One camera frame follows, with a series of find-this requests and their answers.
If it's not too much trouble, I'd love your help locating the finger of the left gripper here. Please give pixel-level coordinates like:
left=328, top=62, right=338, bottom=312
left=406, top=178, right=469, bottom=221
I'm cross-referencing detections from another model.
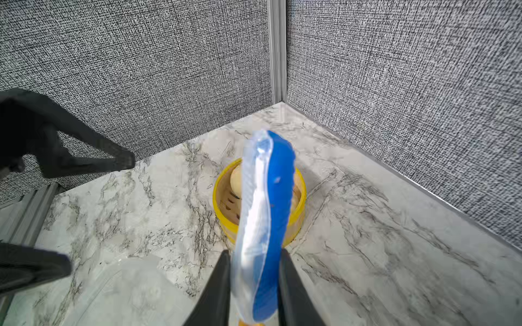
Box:
left=1, top=243, right=72, bottom=296
left=0, top=87, right=136, bottom=179

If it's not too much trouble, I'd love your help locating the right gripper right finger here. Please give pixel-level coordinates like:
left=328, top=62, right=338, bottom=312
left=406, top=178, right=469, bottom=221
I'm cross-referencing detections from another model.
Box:
left=278, top=249, right=326, bottom=326

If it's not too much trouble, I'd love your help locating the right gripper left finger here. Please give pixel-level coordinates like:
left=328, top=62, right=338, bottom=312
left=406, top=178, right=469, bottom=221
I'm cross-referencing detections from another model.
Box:
left=184, top=250, right=231, bottom=326

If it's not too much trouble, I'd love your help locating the blue toothbrush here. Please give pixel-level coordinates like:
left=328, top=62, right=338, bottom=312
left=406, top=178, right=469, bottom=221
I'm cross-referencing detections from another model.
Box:
left=231, top=130, right=296, bottom=325

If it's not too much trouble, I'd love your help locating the clear container front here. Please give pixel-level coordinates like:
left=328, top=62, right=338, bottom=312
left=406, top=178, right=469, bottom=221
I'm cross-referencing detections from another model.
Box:
left=63, top=255, right=194, bottom=325

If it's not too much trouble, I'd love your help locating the yellow bamboo steamer basket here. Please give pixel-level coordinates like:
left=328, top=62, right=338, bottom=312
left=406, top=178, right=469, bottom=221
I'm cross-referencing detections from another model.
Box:
left=212, top=158, right=307, bottom=247

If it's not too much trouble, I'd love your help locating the left steamed bun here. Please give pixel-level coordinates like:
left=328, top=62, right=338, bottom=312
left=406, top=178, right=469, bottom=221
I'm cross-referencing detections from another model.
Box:
left=230, top=165, right=242, bottom=197

